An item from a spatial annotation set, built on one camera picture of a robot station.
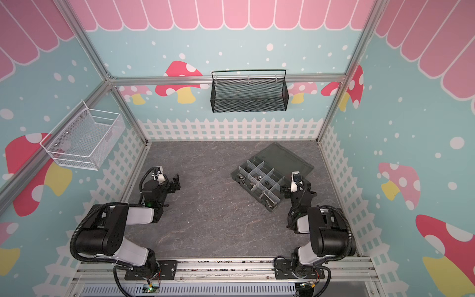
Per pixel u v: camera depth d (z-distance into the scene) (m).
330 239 0.44
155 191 0.72
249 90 0.94
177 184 0.87
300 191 0.77
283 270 0.74
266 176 0.98
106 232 0.45
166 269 0.74
